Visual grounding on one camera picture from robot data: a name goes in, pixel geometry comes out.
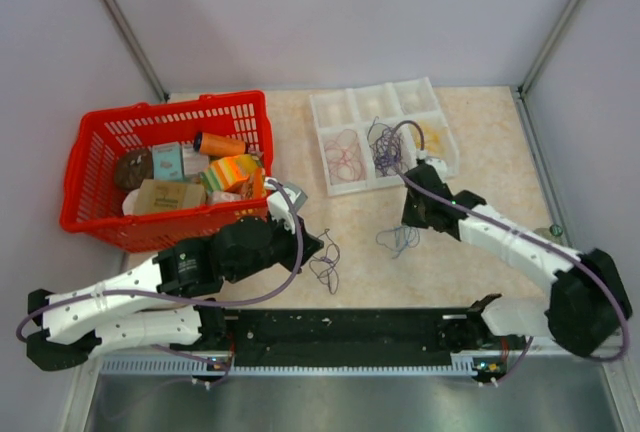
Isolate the brown round cookie pack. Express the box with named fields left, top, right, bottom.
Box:
left=113, top=148, right=154, bottom=191

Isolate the aluminium frame post left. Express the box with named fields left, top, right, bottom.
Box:
left=99, top=0, right=169, bottom=103

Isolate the white compartment organizer tray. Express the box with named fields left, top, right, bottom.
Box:
left=310, top=77, right=460, bottom=196

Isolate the blue cable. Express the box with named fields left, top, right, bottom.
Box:
left=375, top=224, right=422, bottom=261

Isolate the grey white box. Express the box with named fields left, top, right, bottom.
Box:
left=181, top=144, right=210, bottom=183

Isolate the yellow cable in tray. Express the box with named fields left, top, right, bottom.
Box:
left=417, top=121, right=449, bottom=158

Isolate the aluminium frame post right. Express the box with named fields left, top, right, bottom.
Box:
left=516, top=0, right=587, bottom=101

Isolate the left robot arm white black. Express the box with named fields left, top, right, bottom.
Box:
left=23, top=217, right=324, bottom=372

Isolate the rainbow striped box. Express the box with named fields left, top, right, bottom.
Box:
left=200, top=154, right=266, bottom=200

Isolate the pink cable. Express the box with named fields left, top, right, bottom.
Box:
left=323, top=126, right=365, bottom=184

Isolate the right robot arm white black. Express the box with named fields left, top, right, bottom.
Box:
left=402, top=161, right=633, bottom=358

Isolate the clear plastic bottle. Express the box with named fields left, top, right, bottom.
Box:
left=534, top=224, right=564, bottom=242

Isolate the orange cylinder can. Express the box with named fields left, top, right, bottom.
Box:
left=193, top=132, right=248, bottom=157

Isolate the purple cable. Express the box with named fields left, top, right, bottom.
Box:
left=367, top=116, right=410, bottom=178

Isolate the multicolour cable bundle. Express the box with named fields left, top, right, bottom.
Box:
left=308, top=229, right=341, bottom=296

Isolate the aluminium frame post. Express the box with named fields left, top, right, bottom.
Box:
left=99, top=0, right=169, bottom=103
left=516, top=0, right=587, bottom=101

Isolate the brown cardboard box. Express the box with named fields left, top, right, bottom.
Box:
left=133, top=179, right=206, bottom=215

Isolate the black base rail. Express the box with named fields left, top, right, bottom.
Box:
left=169, top=307, right=506, bottom=366

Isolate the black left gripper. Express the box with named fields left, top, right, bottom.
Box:
left=226, top=211, right=324, bottom=285

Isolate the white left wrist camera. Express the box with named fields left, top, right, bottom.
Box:
left=264, top=177, right=307, bottom=234

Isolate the red plastic basket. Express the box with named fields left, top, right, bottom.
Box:
left=59, top=90, right=274, bottom=252

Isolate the slotted grey cable duct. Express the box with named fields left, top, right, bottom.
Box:
left=99, top=354, right=516, bottom=376

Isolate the light blue box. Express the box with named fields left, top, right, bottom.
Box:
left=151, top=142, right=184, bottom=181

